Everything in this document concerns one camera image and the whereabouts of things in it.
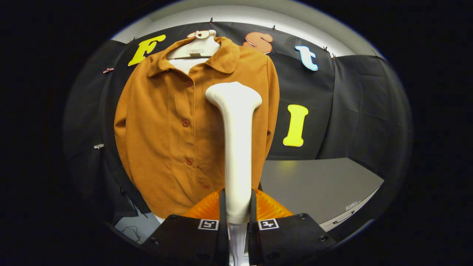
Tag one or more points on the white garment steamer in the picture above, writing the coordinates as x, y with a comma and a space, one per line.
237, 147

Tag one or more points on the white mannequin torso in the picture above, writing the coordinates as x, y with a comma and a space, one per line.
197, 48

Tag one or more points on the grey cabinet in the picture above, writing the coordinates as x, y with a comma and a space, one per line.
314, 184

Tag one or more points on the orange-brown button shirt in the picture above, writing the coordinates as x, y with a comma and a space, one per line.
162, 140

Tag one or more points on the black backdrop cloth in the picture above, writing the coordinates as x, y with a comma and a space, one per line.
351, 103

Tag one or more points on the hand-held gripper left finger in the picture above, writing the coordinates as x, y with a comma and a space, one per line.
223, 240

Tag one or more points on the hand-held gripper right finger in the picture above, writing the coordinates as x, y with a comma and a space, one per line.
252, 240

